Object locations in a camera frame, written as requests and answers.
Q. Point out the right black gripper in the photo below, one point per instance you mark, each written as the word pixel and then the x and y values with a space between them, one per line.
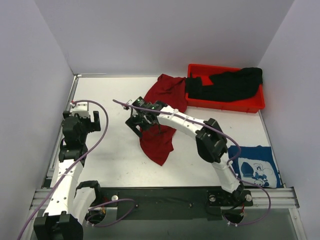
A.
pixel 136 121

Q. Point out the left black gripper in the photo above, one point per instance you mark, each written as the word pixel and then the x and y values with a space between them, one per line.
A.
pixel 89 121

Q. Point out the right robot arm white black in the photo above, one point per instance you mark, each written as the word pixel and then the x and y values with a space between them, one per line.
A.
pixel 211 144

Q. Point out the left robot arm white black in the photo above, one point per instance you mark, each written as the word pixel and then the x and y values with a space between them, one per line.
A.
pixel 68 226

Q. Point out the black t shirt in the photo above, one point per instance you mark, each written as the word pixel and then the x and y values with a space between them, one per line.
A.
pixel 227 86

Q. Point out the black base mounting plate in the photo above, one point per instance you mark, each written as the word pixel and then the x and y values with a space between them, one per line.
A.
pixel 171 203

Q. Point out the red plastic bin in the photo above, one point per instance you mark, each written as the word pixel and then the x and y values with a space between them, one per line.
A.
pixel 249 105

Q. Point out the blue folded t shirt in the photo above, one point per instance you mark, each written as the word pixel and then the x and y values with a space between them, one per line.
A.
pixel 256 165

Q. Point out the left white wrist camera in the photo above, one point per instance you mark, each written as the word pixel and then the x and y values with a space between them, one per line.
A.
pixel 80 110

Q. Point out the aluminium frame rail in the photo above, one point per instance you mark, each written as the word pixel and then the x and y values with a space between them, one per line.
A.
pixel 71 155

